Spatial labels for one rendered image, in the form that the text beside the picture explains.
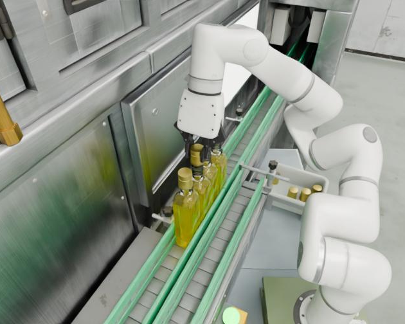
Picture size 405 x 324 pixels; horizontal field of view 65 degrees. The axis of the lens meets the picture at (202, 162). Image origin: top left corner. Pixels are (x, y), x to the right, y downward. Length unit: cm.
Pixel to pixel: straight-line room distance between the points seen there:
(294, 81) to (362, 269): 41
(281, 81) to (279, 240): 59
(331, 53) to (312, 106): 96
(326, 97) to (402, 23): 378
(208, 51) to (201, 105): 11
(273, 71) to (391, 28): 382
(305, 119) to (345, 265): 35
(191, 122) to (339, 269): 43
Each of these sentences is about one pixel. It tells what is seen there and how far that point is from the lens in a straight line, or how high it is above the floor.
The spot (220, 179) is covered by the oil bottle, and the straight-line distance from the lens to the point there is 94.
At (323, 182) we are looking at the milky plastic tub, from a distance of 128.
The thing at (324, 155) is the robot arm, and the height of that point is 117.
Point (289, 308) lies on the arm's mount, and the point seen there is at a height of 82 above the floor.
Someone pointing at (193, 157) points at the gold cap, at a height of 118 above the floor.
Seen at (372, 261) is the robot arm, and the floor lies 114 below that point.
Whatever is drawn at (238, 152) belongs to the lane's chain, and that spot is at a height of 88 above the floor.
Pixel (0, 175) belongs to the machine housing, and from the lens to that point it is 54.
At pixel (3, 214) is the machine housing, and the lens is 61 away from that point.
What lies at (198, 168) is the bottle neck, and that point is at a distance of 79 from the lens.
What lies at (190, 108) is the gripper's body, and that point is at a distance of 71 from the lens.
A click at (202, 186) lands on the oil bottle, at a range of 82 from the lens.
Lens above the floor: 168
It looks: 42 degrees down
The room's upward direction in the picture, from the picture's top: straight up
